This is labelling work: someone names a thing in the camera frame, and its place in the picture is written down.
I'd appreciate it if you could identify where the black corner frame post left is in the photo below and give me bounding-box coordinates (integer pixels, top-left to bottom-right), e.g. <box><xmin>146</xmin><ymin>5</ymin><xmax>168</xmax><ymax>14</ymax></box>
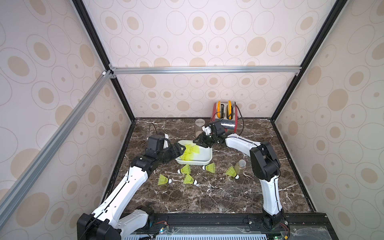
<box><xmin>72</xmin><ymin>0</ymin><xmax>136</xmax><ymax>122</ymax></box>

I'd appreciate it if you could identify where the black corner frame post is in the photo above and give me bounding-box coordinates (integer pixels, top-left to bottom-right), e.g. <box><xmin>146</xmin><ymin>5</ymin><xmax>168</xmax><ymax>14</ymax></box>
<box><xmin>72</xmin><ymin>0</ymin><xmax>136</xmax><ymax>122</ymax></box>
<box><xmin>271</xmin><ymin>0</ymin><xmax>348</xmax><ymax>124</ymax></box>

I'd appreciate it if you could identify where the silver aluminium crossbar back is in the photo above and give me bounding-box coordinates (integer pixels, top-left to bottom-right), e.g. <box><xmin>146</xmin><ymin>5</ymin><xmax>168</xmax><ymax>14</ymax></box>
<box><xmin>112</xmin><ymin>66</ymin><xmax>302</xmax><ymax>75</ymax></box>

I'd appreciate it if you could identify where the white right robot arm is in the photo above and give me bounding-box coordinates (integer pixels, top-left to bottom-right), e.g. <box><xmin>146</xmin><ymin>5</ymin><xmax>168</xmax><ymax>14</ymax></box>
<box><xmin>193</xmin><ymin>133</ymin><xmax>284</xmax><ymax>231</ymax></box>

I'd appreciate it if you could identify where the red silver toaster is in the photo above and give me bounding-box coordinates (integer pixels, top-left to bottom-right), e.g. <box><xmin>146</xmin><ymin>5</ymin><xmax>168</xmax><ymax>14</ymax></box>
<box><xmin>211</xmin><ymin>101</ymin><xmax>239</xmax><ymax>133</ymax></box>

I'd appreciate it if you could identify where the silver aluminium crossbar left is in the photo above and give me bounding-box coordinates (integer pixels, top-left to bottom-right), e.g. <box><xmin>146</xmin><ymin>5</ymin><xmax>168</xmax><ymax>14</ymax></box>
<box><xmin>1</xmin><ymin>70</ymin><xmax>113</xmax><ymax>228</ymax></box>

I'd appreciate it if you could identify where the clear jar with white lid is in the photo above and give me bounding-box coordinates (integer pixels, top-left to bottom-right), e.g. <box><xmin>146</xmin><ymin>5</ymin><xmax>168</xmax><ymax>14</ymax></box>
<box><xmin>194</xmin><ymin>119</ymin><xmax>206</xmax><ymax>137</ymax></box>

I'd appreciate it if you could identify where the green shuttlecock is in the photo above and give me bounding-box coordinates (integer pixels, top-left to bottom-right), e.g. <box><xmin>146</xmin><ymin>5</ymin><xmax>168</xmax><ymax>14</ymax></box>
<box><xmin>202</xmin><ymin>163</ymin><xmax>216</xmax><ymax>174</ymax></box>
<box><xmin>190</xmin><ymin>145</ymin><xmax>200</xmax><ymax>154</ymax></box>
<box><xmin>183</xmin><ymin>174</ymin><xmax>198</xmax><ymax>185</ymax></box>
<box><xmin>177</xmin><ymin>165</ymin><xmax>191</xmax><ymax>175</ymax></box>
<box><xmin>185</xmin><ymin>144</ymin><xmax>194</xmax><ymax>152</ymax></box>
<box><xmin>181</xmin><ymin>153</ymin><xmax>195</xmax><ymax>161</ymax></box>
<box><xmin>226</xmin><ymin>166</ymin><xmax>240</xmax><ymax>180</ymax></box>
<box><xmin>158</xmin><ymin>174</ymin><xmax>173</xmax><ymax>186</ymax></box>

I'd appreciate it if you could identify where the black corner frame post right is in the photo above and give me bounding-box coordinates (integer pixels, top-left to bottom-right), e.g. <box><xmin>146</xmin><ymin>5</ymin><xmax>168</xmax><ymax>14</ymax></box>
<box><xmin>271</xmin><ymin>0</ymin><xmax>348</xmax><ymax>124</ymax></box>

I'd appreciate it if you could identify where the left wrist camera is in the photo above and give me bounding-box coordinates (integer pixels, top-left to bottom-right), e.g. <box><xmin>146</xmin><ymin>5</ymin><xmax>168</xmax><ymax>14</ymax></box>
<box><xmin>145</xmin><ymin>134</ymin><xmax>169</xmax><ymax>155</ymax></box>

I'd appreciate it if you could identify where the white plastic storage box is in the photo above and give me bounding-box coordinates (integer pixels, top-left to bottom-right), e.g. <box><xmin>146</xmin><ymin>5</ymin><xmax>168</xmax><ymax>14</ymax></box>
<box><xmin>176</xmin><ymin>140</ymin><xmax>213</xmax><ymax>166</ymax></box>

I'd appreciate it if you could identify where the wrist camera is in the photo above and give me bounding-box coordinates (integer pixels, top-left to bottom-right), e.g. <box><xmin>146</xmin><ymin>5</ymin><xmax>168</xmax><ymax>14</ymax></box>
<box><xmin>202</xmin><ymin>120</ymin><xmax>226</xmax><ymax>137</ymax></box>
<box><xmin>145</xmin><ymin>134</ymin><xmax>169</xmax><ymax>155</ymax></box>

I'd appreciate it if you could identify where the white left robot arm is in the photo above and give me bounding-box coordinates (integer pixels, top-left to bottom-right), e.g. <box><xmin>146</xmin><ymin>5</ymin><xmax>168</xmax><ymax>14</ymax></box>
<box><xmin>77</xmin><ymin>143</ymin><xmax>186</xmax><ymax>240</ymax></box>

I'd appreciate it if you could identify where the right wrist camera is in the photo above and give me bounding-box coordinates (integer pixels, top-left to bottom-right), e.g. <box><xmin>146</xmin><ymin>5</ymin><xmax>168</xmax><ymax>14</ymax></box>
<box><xmin>202</xmin><ymin>120</ymin><xmax>226</xmax><ymax>137</ymax></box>

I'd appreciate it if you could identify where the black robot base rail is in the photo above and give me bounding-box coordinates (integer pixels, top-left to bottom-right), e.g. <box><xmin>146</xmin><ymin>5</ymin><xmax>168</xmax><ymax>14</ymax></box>
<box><xmin>86</xmin><ymin>212</ymin><xmax>340</xmax><ymax>240</ymax></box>

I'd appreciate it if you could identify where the small jar with grey lid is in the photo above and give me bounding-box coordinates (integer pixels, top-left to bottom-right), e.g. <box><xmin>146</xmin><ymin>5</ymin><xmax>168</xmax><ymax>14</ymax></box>
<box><xmin>234</xmin><ymin>160</ymin><xmax>247</xmax><ymax>176</ymax></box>

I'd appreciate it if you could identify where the silver aluminium crossbar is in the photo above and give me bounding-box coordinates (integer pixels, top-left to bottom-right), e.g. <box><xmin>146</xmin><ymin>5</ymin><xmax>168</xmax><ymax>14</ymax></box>
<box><xmin>112</xmin><ymin>66</ymin><xmax>302</xmax><ymax>75</ymax></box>
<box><xmin>1</xmin><ymin>70</ymin><xmax>113</xmax><ymax>228</ymax></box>

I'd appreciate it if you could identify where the black toaster power cable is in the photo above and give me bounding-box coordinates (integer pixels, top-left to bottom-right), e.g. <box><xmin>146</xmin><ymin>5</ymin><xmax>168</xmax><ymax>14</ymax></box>
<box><xmin>234</xmin><ymin>101</ymin><xmax>245</xmax><ymax>139</ymax></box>

